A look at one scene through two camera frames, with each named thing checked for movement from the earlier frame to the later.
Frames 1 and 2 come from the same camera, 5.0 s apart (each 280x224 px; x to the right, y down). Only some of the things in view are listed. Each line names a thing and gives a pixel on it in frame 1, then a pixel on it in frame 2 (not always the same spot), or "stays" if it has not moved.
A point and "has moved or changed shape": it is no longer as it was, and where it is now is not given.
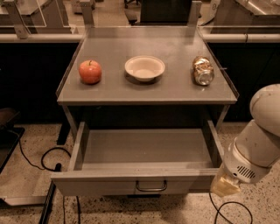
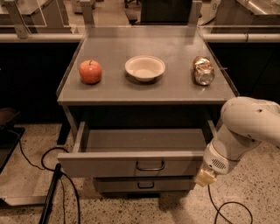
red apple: x=90 y=72 stays
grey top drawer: x=140 y=162 has moved or changed shape
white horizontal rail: x=41 y=38 stays
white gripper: x=238 y=165 → x=217 y=162
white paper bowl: x=144 y=67 stays
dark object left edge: x=10 y=134 stays
